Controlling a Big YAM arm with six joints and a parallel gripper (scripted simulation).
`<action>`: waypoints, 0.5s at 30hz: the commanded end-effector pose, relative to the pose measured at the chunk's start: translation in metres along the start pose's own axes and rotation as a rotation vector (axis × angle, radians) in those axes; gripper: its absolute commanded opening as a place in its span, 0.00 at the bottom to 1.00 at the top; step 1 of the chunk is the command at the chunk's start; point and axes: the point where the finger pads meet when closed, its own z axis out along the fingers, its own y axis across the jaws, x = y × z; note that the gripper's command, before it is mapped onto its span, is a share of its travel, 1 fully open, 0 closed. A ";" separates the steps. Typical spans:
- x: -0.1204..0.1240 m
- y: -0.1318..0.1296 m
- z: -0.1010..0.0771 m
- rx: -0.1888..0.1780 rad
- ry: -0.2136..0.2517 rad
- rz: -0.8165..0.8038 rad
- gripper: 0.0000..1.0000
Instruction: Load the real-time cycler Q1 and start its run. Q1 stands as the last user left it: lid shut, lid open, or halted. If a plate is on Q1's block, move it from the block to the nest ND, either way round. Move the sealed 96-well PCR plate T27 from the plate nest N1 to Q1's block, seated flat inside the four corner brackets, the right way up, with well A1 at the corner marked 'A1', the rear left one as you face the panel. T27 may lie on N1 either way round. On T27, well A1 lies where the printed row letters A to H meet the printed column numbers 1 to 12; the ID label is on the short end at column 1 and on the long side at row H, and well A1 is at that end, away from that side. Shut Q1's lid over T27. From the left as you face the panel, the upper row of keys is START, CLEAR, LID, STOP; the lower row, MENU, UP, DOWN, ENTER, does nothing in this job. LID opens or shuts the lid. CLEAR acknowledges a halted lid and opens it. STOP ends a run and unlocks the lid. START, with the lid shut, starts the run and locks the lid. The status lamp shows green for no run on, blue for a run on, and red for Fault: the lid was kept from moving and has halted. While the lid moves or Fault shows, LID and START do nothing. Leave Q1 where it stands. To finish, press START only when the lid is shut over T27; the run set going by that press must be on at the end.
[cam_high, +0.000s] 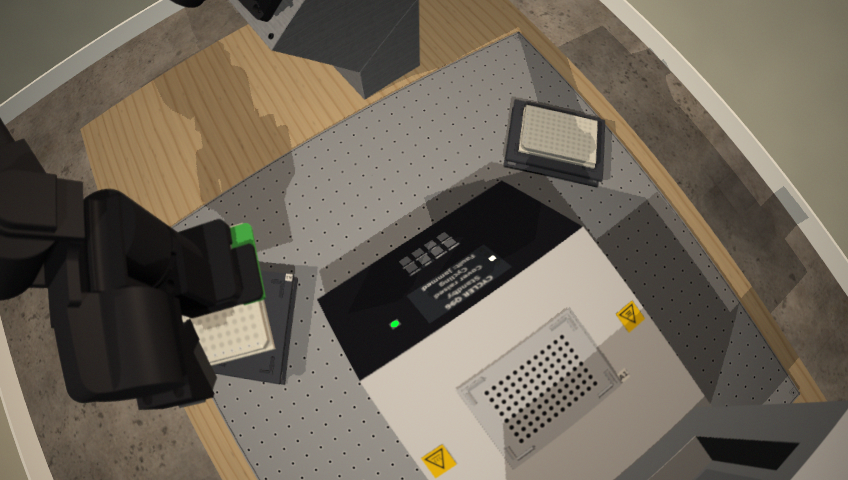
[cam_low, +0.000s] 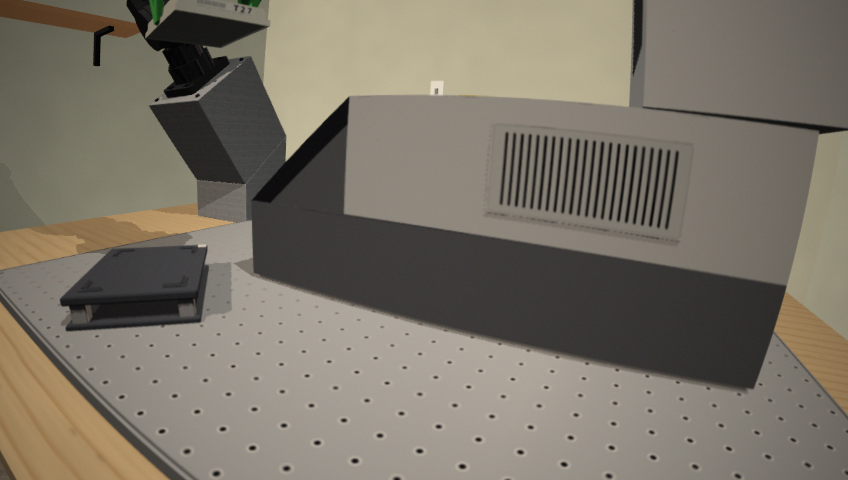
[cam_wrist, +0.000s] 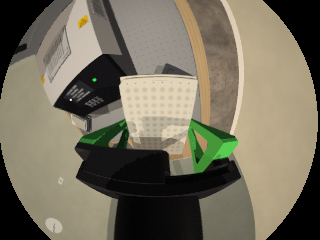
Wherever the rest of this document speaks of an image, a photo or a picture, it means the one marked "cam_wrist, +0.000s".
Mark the white well pcr plate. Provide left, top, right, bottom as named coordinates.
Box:
left=119, top=74, right=198, bottom=155

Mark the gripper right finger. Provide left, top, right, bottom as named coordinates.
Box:
left=188, top=118, right=239, bottom=173

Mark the grey perforated base plate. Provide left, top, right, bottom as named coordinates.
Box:
left=78, top=0, right=201, bottom=135

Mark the cream well plate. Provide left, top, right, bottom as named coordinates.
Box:
left=71, top=113, right=87, bottom=131

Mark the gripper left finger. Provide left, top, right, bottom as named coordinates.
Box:
left=79, top=119, right=129, bottom=149

